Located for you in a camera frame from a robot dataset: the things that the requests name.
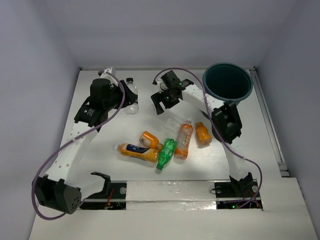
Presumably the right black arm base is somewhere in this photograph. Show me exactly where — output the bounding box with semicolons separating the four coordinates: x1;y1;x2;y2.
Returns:
209;180;258;210

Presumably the small orange juice bottle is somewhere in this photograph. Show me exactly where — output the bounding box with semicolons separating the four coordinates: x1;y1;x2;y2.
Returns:
195;122;212;146

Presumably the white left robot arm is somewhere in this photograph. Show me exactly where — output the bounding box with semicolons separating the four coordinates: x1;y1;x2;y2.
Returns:
31;78;137;220

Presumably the crushed green plastic bottle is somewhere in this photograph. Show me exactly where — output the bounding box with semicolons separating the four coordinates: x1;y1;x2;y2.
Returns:
156;138;177;171

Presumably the clear Pepsi bottle black cap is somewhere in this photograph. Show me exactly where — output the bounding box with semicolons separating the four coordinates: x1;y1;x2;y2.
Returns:
124;77;139;115

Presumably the tall orange bottle white cap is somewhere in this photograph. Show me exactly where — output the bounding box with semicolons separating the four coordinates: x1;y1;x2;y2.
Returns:
174;119;194;160

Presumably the clear Pocari bottle white cap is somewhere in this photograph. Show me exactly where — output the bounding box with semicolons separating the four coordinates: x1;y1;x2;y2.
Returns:
149;105;185;132

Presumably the orange bottle blue label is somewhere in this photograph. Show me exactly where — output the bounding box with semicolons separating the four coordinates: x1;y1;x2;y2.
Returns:
114;143;158;163

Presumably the silver tape strip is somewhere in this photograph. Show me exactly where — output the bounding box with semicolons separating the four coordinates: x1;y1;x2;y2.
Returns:
125;180;217;211

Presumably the dark teal plastic bin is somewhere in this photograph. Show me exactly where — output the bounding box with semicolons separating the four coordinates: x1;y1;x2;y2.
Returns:
202;62;253;110

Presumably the small orange bottle white label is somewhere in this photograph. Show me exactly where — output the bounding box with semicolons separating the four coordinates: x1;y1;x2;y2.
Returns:
139;131;164;151

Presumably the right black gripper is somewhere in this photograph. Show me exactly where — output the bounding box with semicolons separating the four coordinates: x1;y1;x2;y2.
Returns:
150;87;180;115

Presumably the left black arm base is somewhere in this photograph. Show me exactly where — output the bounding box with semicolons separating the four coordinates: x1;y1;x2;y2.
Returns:
79;171;127;211

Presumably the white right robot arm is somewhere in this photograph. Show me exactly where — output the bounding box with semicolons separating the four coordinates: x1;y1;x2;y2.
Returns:
151;67;254;198

